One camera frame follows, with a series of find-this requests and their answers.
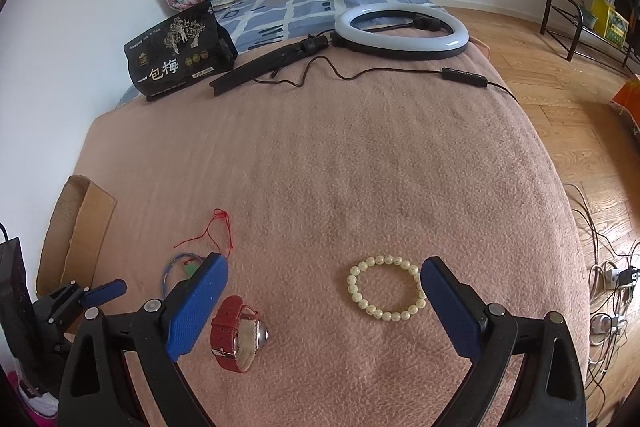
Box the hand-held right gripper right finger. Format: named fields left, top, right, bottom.
left=420, top=256, right=588, bottom=427

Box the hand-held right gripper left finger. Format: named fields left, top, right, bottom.
left=59, top=252, right=231, bottom=427

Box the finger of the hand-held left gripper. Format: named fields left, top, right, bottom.
left=34, top=307, right=87, bottom=360
left=47, top=279, right=127, bottom=323

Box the red strap wristwatch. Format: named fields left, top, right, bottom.
left=210, top=296, right=269, bottom=374

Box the green pendant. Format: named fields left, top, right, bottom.
left=172, top=208, right=236, bottom=279

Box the thin blue cord bracelet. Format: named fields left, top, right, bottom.
left=161, top=253, right=206, bottom=300

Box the cardboard box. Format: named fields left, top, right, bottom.
left=35, top=175, right=118, bottom=308

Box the cream pearl bead bracelet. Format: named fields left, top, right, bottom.
left=347, top=255, right=428, bottom=323

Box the pink and white bag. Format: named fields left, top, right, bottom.
left=10, top=372, right=62, bottom=427

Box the white power adapter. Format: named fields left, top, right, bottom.
left=591, top=313, right=627, bottom=347

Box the pink fleece blanket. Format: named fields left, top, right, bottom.
left=35, top=34, right=593, bottom=427

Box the black snack bag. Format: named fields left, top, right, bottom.
left=123, top=1, right=238, bottom=104

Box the black folded tripod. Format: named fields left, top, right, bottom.
left=209, top=34, right=333, bottom=98

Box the orange bag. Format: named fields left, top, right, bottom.
left=611, top=74, right=640, bottom=128

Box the blue checked bedsheet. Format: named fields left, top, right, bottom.
left=116, top=0, right=436, bottom=108

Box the tangle of floor cables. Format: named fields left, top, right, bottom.
left=565, top=182, right=640, bottom=408

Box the black cable with inline remote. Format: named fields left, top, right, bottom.
left=252, top=52, right=518, bottom=100

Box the white ring light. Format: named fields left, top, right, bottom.
left=334, top=3, right=471, bottom=58

